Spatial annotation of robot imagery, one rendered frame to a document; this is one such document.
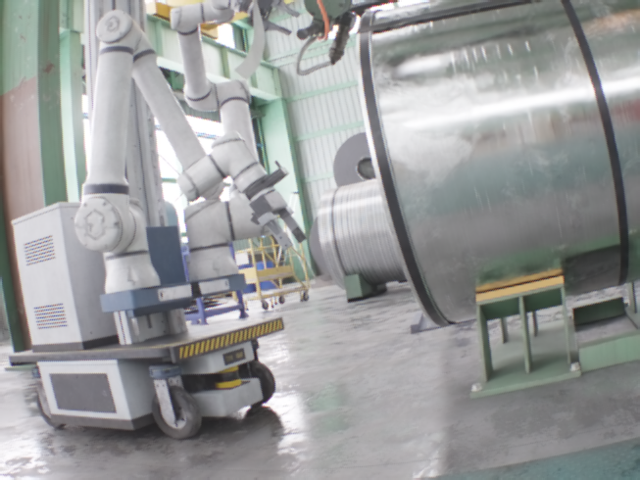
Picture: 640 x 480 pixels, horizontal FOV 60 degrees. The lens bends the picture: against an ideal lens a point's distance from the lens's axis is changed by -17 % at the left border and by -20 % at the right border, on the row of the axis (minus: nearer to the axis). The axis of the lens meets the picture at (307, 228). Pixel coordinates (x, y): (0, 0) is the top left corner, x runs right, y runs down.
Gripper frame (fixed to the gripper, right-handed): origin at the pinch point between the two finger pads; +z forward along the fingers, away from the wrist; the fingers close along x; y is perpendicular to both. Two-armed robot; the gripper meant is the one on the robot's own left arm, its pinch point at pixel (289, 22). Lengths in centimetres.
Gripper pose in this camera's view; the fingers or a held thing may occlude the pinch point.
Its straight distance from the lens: 220.0
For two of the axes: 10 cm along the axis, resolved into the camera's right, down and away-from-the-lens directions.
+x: 3.9, -7.4, -5.5
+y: -3.3, 4.4, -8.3
